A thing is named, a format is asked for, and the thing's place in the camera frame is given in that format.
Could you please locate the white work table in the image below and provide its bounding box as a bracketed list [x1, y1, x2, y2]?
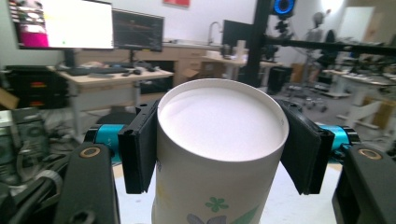
[322, 68, 396, 129]

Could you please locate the wooden office desk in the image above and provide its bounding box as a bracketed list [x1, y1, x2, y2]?
[46, 65, 176, 143]

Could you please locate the dark computer monitor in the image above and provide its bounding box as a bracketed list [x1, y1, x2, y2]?
[111, 8, 165, 53]

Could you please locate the black floor cabinet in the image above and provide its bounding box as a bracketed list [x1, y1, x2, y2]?
[266, 65, 294, 95]

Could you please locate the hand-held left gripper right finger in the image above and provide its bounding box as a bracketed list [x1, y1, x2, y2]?
[276, 99, 359, 196]

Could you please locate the black metal frame post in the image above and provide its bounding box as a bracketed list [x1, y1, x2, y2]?
[245, 0, 276, 89]

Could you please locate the red wall picture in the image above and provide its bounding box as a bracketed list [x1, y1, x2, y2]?
[163, 0, 191, 8]

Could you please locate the blue ring light camera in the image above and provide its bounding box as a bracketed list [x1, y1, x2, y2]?
[272, 0, 297, 19]

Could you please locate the floral white paper cup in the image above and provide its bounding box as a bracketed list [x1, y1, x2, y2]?
[151, 77, 290, 224]

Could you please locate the black storage crate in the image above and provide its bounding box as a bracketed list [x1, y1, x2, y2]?
[2, 64, 70, 110]

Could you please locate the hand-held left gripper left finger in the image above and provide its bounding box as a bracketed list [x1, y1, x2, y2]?
[85, 99, 161, 195]

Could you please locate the black horizontal frame beam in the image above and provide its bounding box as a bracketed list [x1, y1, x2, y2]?
[264, 36, 396, 58]

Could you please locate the tangle of floor cables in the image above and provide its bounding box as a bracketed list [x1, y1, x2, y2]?
[0, 148, 71, 224]

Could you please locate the metal tap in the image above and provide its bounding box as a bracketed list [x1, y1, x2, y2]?
[207, 21, 223, 45]

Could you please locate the bright computer monitor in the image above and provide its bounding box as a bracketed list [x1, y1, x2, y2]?
[7, 0, 115, 51]

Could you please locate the black monitor back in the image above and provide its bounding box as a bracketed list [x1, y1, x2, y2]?
[221, 20, 256, 49]

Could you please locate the black keyboard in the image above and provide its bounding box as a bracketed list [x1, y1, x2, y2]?
[66, 65, 131, 77]

